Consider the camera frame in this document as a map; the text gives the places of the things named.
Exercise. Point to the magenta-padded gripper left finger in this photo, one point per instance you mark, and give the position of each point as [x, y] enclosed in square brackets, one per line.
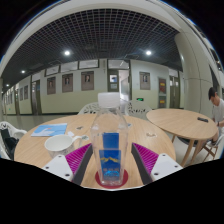
[71, 160]

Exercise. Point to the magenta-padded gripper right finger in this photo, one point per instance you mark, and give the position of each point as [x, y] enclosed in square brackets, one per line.
[151, 161]

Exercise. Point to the clear plastic water bottle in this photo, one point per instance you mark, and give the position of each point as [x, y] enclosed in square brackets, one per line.
[110, 146]

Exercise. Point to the white ceramic mug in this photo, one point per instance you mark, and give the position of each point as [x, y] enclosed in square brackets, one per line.
[60, 144]

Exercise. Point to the flat round red coaster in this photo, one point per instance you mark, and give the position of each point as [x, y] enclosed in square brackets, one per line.
[125, 176]

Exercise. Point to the light blue booklet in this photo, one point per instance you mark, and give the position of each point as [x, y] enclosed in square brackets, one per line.
[49, 129]

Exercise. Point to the round wooden side table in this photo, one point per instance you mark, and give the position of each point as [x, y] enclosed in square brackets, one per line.
[181, 124]

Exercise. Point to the white lattice plastic chair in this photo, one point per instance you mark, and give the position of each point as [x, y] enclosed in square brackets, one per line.
[89, 108]
[137, 108]
[8, 133]

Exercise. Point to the wooden folding chair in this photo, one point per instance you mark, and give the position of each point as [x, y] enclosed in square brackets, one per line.
[211, 148]

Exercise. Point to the black bag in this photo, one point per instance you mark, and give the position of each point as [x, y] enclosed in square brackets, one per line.
[9, 143]

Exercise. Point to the black phone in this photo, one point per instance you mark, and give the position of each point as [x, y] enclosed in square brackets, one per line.
[202, 119]

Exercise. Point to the person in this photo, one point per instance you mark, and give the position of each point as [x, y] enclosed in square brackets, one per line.
[217, 110]

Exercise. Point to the framed wall pictures group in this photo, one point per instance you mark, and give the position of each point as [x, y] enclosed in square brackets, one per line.
[66, 83]

